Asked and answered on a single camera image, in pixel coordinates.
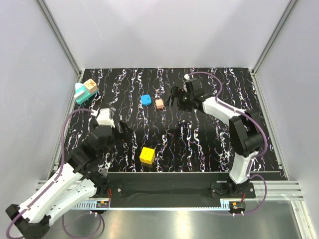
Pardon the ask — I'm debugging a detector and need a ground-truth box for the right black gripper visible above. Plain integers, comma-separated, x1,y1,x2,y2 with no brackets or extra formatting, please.
164,87,193,113

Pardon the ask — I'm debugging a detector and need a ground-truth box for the pink plug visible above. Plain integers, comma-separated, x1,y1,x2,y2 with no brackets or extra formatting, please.
155,99,164,110

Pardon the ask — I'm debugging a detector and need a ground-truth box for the blue plug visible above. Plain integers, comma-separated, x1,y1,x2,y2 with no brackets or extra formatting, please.
140,94,152,106

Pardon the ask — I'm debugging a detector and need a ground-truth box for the yellow cube socket adapter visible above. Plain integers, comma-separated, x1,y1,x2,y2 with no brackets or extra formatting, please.
140,147,155,165

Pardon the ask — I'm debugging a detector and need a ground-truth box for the beige wooden plug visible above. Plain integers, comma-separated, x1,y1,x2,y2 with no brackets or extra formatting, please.
84,79,98,94

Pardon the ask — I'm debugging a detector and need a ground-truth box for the teal socket block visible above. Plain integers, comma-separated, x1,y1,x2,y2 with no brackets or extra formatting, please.
73,83,98,105

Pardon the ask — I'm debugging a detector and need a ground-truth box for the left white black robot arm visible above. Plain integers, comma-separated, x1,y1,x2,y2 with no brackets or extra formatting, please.
5,121,133,239

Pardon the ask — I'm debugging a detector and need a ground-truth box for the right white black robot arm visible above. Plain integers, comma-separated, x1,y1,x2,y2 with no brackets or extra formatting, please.
167,86,267,198

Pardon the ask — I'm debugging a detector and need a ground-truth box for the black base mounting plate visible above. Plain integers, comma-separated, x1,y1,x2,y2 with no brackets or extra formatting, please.
97,172,256,209

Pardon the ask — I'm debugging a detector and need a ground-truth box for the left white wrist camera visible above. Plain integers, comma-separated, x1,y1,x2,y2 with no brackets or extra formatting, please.
91,108,115,128

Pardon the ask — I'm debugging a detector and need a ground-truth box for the aluminium rail front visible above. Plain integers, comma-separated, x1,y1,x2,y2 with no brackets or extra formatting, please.
33,180,303,213

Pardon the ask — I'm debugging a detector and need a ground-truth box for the right aluminium frame post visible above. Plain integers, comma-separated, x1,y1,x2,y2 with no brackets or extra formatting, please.
251,0,299,75

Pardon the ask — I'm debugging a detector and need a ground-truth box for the aluminium frame post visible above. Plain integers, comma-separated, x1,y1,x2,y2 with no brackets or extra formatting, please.
251,0,299,75
35,0,82,78

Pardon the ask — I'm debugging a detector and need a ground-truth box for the left aluminium frame post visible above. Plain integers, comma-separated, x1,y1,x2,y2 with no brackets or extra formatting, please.
35,0,82,78

